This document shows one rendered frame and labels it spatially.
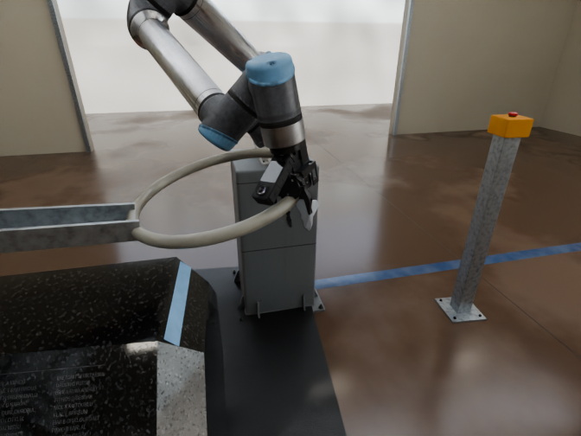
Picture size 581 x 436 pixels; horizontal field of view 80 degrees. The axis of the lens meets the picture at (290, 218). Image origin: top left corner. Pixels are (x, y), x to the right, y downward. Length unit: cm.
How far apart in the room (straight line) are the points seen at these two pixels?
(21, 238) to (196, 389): 48
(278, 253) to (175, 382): 110
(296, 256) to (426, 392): 85
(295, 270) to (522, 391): 115
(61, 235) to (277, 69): 56
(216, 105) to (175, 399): 63
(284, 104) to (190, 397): 63
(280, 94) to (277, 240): 117
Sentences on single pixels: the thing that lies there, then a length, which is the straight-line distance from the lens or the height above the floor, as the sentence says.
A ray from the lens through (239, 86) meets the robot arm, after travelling 81.
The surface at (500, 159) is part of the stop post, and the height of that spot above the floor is 90.
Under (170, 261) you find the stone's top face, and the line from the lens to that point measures 105.
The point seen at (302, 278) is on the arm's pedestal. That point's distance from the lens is 193.
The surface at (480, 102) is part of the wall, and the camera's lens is 732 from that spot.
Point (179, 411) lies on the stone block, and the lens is 84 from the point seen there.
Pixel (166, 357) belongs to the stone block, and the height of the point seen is 77.
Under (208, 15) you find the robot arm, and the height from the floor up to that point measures 145.
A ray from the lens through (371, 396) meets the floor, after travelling 171.
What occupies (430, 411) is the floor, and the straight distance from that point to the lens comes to 174.
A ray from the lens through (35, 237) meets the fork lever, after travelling 87.
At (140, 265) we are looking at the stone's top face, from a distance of 106.
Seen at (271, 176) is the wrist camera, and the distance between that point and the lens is 71.
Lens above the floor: 135
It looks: 26 degrees down
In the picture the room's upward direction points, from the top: straight up
